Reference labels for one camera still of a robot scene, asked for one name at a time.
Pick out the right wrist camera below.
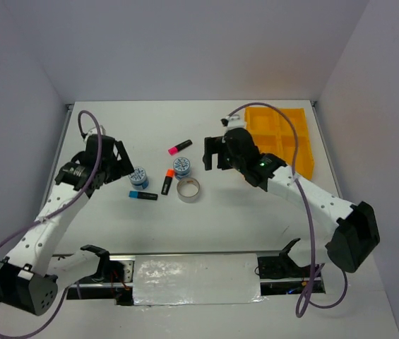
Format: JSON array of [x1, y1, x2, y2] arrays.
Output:
[[220, 114, 246, 131]]

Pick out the pink highlighter marker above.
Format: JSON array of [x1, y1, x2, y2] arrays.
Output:
[[167, 139, 193, 155]]

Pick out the right table aluminium rail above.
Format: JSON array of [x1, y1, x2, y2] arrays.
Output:
[[310, 100, 343, 198]]

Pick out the orange highlighter marker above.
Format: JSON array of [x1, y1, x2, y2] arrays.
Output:
[[161, 169, 174, 196]]

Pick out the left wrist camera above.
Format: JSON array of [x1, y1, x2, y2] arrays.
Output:
[[85, 125, 107, 139]]

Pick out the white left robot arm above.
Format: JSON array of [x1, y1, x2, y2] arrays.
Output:
[[0, 134, 133, 316]]

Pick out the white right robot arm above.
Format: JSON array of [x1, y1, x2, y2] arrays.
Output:
[[203, 128, 380, 273]]

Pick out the blue paint jar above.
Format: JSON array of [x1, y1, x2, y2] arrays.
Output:
[[172, 157, 191, 180], [129, 166, 149, 190]]

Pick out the yellow compartment tray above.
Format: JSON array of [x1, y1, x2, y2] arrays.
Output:
[[244, 107, 314, 180]]

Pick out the blue highlighter marker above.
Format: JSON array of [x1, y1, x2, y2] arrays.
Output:
[[129, 191, 158, 201]]

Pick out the table aluminium rail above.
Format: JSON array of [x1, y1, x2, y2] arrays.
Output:
[[40, 103, 74, 208], [310, 100, 343, 198]]

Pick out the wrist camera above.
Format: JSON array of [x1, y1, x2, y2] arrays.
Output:
[[85, 125, 107, 139], [220, 114, 246, 131]]

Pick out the left table aluminium rail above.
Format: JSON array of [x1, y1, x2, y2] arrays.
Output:
[[40, 103, 74, 208]]

